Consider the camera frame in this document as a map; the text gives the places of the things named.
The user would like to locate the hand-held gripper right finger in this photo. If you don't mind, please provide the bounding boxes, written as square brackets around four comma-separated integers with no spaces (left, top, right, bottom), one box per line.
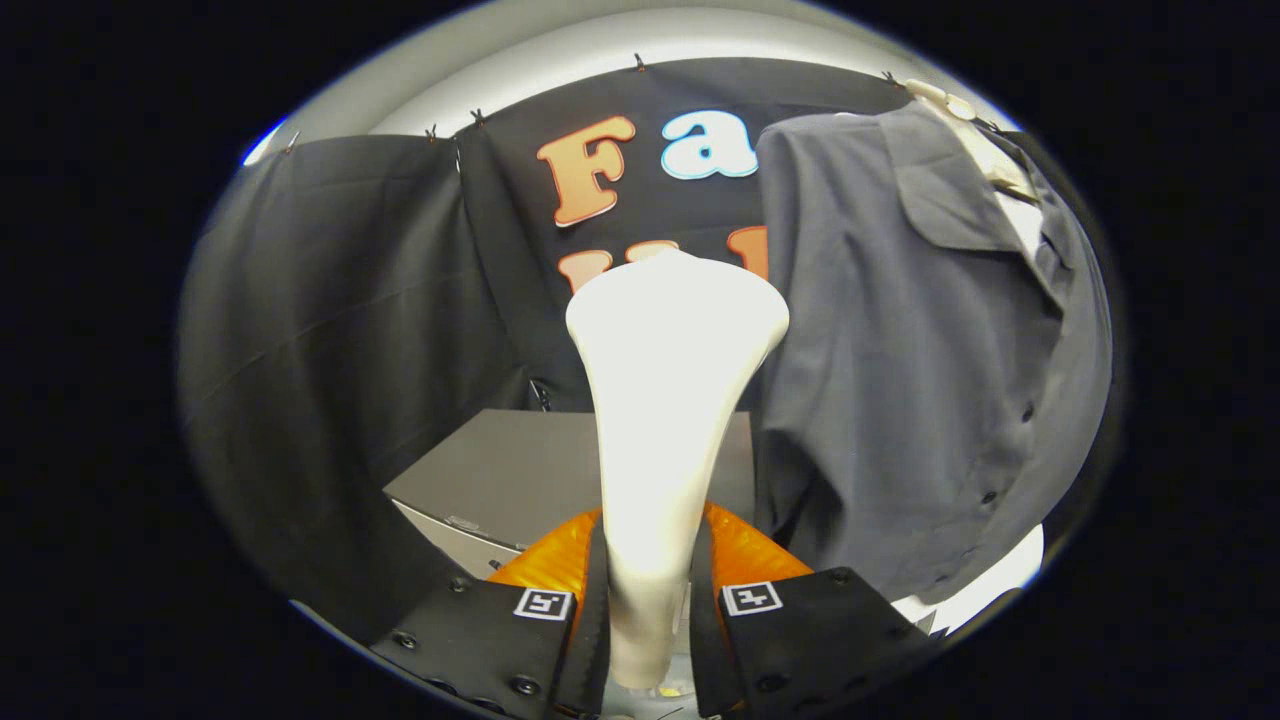
[688,503,941,719]

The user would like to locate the ceiling light panel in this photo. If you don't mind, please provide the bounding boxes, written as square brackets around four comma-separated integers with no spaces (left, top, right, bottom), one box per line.
[240,118,289,169]

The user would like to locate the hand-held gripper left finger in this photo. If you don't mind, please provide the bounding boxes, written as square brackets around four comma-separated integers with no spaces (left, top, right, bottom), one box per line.
[368,508,609,719]

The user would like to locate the grey button shirt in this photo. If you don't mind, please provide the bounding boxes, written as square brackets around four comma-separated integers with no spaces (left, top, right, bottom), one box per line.
[750,100,1113,606]

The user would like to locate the white garment steamer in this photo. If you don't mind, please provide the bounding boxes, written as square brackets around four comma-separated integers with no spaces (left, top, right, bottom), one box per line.
[565,248,791,691]

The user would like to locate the black backdrop cloth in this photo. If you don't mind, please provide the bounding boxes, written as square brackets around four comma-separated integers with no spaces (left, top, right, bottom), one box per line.
[178,57,1001,646]

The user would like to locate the row of black backdrop clips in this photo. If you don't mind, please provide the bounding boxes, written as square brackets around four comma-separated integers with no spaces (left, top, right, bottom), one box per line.
[283,52,901,153]

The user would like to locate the grey cabinet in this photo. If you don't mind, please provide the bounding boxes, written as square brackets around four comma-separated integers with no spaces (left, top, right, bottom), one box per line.
[383,408,756,581]

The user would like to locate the white plastic garment hanger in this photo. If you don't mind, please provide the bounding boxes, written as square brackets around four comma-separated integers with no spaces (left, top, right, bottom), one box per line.
[900,78,1041,201]

